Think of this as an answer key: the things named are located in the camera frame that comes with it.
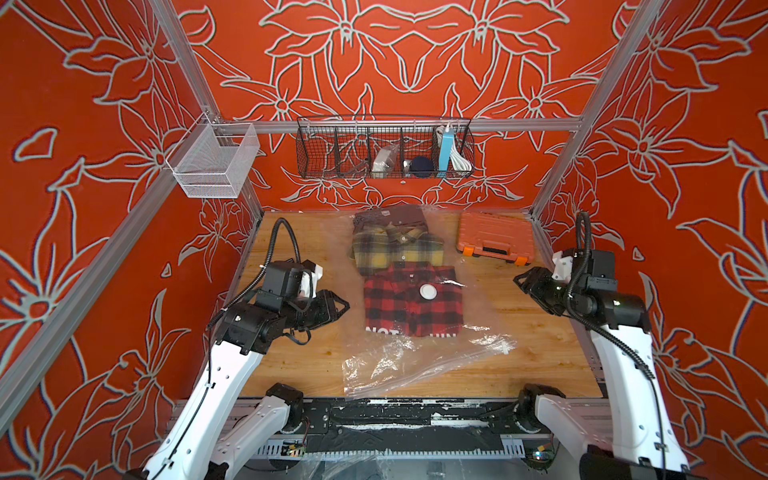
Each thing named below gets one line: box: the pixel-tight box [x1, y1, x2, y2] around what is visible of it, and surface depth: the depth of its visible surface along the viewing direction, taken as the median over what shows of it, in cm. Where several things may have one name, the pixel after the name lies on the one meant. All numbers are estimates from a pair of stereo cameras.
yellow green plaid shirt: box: [350, 221, 445, 275], surface depth 102 cm
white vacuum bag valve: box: [419, 283, 438, 301], surface depth 94 cm
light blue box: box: [437, 131, 454, 178], surface depth 89 cm
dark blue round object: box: [410, 156, 434, 178], surface depth 97 cm
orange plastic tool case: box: [457, 211, 534, 266], surface depth 106 cm
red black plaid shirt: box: [364, 261, 464, 338], surface depth 92 cm
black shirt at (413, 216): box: [352, 205, 428, 233], surface depth 114 cm
